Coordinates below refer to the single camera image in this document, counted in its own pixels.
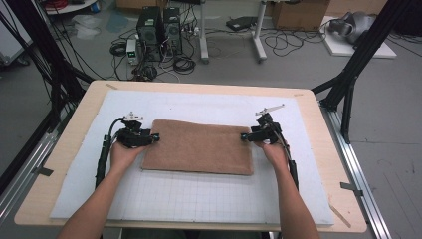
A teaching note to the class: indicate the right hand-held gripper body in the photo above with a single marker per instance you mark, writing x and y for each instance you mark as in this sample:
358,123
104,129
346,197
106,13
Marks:
267,131

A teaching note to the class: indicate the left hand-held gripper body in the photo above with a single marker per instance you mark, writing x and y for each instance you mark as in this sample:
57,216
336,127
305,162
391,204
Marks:
134,136

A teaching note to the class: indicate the tan terry towel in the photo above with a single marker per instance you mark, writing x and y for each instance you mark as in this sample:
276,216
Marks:
199,146

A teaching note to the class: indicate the person's left hand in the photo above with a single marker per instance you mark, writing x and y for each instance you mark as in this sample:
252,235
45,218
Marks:
124,157

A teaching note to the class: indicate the person's right hand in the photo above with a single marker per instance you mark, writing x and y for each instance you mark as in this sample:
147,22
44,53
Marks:
275,156

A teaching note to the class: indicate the white grid mat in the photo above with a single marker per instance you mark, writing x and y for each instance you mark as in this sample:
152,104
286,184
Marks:
205,199

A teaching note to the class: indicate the small white power supply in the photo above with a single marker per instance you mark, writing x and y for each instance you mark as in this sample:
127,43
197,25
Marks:
132,51

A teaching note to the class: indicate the black tape piece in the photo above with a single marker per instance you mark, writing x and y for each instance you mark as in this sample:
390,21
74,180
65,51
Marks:
45,171

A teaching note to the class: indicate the wide black computer tower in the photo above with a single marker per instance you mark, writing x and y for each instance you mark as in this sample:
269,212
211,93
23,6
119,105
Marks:
149,30

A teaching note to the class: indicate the narrow black computer tower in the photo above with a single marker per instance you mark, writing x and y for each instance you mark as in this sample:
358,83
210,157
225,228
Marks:
172,30

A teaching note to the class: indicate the flat black device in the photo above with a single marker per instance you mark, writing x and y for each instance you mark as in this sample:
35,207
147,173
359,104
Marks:
240,23

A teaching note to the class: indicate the white floor board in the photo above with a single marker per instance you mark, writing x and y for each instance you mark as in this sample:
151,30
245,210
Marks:
341,48

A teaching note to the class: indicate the thin wooden stick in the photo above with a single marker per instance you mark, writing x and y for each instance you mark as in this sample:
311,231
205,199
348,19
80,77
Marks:
340,216

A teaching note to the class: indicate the clear plastic sheet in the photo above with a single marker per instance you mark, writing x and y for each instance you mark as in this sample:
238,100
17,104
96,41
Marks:
86,26

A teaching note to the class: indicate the large cardboard box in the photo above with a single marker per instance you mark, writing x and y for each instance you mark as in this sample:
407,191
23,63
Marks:
300,15

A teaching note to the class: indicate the grey headset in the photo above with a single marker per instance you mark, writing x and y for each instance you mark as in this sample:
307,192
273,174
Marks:
356,25

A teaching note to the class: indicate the round white table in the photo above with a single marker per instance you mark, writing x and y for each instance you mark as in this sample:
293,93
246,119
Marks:
71,7

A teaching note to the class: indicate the white desk frame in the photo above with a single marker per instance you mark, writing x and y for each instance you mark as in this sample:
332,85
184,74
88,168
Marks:
258,40

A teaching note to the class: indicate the aluminium rail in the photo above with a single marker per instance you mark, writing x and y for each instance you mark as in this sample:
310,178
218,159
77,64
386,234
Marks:
360,186
30,162

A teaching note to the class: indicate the black frame post with brace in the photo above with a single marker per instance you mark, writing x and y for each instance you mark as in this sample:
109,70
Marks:
361,53

